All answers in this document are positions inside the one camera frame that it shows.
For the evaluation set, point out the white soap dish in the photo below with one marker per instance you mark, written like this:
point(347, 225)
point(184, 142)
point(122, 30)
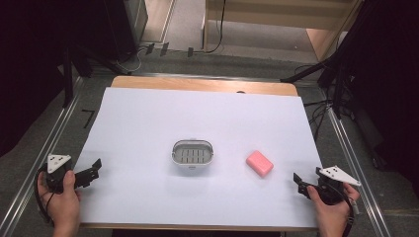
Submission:
point(192, 154)

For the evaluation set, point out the black curtain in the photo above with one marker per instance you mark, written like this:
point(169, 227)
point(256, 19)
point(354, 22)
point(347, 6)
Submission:
point(388, 82)
point(33, 65)

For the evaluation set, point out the white table sheet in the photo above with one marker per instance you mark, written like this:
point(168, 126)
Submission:
point(148, 131)

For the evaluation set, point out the light wooden cabinet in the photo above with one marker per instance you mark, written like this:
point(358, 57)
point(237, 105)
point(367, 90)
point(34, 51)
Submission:
point(263, 13)

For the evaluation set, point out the metal floor rail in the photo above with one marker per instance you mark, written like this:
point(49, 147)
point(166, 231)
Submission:
point(42, 154)
point(355, 171)

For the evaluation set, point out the black tripod stand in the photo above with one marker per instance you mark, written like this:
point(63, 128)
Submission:
point(329, 70)

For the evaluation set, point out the black tape strip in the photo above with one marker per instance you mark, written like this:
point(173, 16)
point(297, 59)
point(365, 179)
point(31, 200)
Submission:
point(150, 48)
point(164, 49)
point(190, 52)

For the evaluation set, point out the person's left hand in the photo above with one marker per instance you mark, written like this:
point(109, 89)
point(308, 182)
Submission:
point(63, 204)

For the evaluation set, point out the black metal stand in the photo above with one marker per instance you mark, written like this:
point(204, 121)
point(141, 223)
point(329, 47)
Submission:
point(68, 85)

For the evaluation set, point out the person's right hand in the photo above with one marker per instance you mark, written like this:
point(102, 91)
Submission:
point(329, 214)

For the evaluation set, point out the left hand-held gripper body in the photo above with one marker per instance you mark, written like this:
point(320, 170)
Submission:
point(58, 176)

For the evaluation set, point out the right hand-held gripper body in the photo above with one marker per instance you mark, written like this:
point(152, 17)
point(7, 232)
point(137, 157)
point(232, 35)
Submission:
point(331, 186)

